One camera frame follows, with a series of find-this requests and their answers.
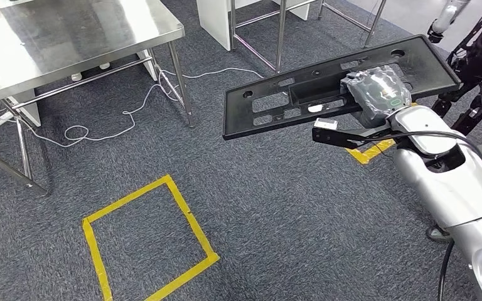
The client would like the white floor cable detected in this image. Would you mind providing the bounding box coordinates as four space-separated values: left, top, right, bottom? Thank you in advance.
0 67 265 148

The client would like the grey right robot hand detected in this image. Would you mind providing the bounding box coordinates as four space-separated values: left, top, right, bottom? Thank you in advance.
340 65 412 129

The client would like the stainless steel workbench table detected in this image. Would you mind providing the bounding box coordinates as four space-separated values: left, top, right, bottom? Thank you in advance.
0 0 196 197
228 0 387 75

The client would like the black plastic plate frame part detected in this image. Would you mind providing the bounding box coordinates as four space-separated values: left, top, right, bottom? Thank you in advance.
222 34 461 141

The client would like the yellow floor tape square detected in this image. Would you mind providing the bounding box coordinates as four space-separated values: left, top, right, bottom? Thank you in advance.
345 139 397 166
82 174 221 301

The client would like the white desk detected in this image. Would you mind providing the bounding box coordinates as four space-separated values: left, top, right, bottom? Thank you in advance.
196 0 313 51

